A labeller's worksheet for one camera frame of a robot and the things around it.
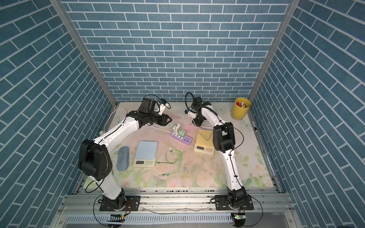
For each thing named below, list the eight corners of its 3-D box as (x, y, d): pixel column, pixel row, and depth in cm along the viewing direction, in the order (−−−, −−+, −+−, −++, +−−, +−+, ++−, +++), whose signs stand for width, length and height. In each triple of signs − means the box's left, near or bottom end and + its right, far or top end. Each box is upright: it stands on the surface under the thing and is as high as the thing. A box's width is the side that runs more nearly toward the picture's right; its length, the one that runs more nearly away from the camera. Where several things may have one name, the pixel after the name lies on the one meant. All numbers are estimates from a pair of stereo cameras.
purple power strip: (169, 138, 101) (169, 136, 99) (173, 132, 104) (172, 130, 102) (190, 146, 97) (190, 144, 95) (193, 139, 100) (193, 137, 98)
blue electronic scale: (134, 167, 88) (132, 165, 86) (140, 142, 99) (139, 140, 97) (154, 167, 88) (153, 165, 86) (158, 143, 99) (158, 140, 97)
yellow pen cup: (232, 121, 112) (237, 108, 101) (229, 110, 119) (234, 97, 108) (245, 121, 112) (252, 108, 101) (242, 110, 119) (248, 97, 108)
